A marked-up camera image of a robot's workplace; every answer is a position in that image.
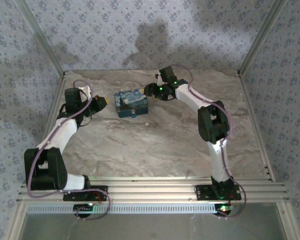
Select starry night print tin box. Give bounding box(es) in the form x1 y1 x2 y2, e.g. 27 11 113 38
114 87 150 119

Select left controller board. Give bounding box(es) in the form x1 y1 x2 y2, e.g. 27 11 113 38
73 203 95 214

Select controller board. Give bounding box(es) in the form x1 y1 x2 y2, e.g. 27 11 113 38
73 203 95 214
214 203 235 216

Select right controller board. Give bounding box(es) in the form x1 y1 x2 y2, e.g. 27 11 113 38
214 203 235 216

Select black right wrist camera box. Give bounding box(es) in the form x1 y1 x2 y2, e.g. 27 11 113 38
156 65 178 85

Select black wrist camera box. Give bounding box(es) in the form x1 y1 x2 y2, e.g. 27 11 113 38
64 87 83 112
156 65 178 85

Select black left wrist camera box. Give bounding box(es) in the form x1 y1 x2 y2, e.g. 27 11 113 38
64 87 83 112

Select aluminium table side rail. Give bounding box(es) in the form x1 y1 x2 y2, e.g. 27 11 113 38
27 74 67 185
238 74 276 183

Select aluminium corner post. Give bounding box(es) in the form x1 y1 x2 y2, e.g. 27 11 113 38
236 0 290 77
14 0 67 77

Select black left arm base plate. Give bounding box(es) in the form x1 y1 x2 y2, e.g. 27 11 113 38
62 185 109 202

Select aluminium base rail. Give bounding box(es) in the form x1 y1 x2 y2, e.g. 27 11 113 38
16 175 290 204

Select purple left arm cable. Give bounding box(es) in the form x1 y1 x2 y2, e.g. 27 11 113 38
26 79 112 222

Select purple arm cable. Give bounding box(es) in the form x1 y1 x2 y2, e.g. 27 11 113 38
169 64 247 221
26 79 112 222

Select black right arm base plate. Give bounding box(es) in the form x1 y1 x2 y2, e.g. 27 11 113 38
194 184 242 201

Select slotted grey cable duct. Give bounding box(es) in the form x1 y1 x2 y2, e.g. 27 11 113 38
26 202 223 216

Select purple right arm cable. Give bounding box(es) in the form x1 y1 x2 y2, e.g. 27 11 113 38
169 64 247 221

